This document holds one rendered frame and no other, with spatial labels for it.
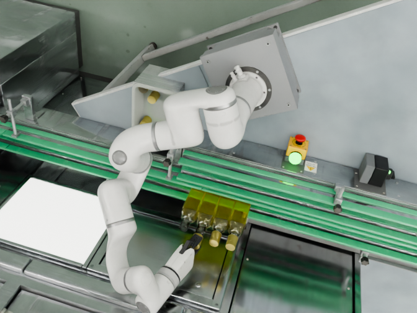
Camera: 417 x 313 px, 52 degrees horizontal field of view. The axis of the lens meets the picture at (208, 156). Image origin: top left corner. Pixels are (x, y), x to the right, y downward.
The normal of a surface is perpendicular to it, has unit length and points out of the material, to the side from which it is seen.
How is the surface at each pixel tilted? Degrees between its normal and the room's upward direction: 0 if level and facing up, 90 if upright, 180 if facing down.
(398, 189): 90
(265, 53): 5
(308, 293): 91
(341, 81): 0
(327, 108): 0
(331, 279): 90
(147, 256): 90
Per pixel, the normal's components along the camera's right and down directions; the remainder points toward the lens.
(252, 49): -0.32, 0.52
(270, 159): 0.12, -0.78
